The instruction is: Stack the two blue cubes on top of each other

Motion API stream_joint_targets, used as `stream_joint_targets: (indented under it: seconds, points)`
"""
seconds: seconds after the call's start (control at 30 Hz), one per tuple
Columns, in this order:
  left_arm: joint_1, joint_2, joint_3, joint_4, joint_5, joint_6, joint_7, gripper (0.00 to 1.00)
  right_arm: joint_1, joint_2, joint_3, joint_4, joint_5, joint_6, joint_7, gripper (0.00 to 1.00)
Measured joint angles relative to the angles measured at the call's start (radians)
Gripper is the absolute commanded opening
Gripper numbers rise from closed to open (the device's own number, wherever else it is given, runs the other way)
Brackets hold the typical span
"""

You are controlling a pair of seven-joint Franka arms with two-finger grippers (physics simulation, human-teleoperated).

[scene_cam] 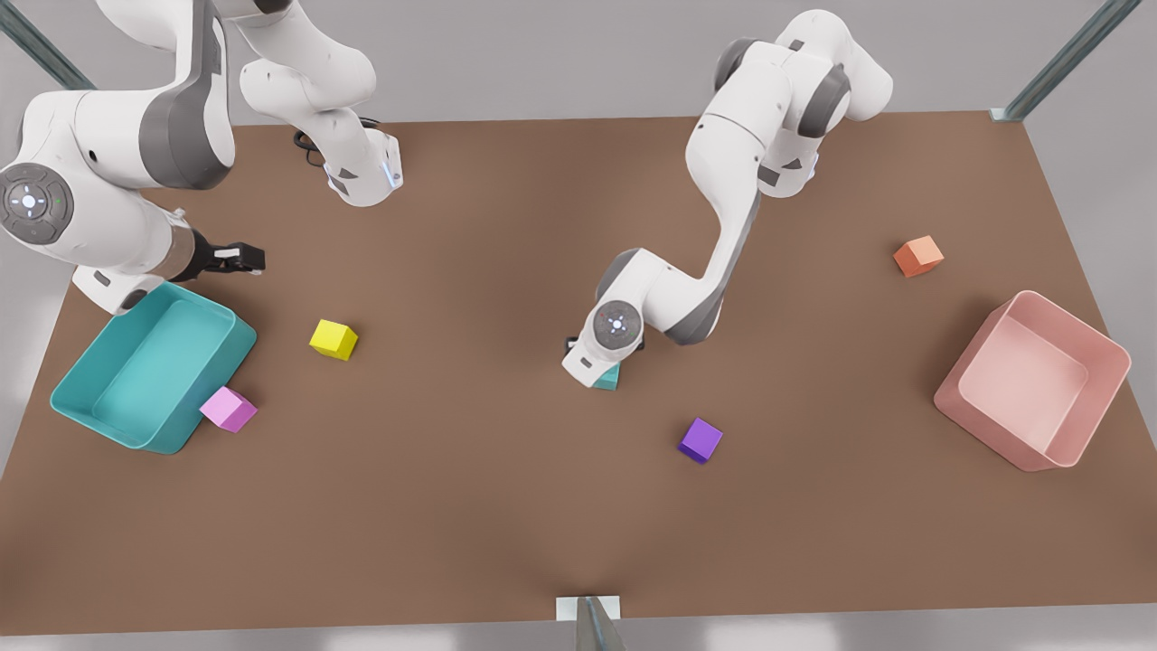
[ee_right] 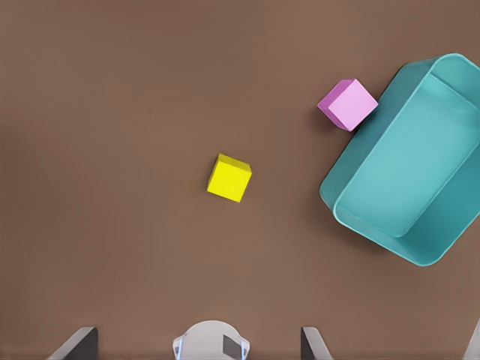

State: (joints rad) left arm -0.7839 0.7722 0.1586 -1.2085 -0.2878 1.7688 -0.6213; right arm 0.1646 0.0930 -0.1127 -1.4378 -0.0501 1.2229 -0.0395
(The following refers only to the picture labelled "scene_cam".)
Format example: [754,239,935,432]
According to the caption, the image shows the pink cube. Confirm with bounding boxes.
[199,386,259,434]

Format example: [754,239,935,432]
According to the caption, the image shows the black cable loop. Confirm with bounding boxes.
[293,116,382,168]

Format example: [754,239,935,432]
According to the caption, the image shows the orange cube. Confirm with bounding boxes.
[893,235,945,278]

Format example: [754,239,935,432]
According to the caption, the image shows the yellow cube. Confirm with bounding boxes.
[309,318,360,362]

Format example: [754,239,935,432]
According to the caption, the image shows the silver frame post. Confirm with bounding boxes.
[990,0,1142,123]
[555,595,626,651]
[0,5,96,91]

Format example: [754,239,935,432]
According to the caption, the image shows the pink plastic bin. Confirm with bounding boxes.
[934,289,1133,473]

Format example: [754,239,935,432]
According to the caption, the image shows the purple cube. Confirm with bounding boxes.
[678,417,724,465]

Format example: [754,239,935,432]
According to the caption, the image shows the teal plastic bin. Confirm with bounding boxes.
[50,281,259,456]

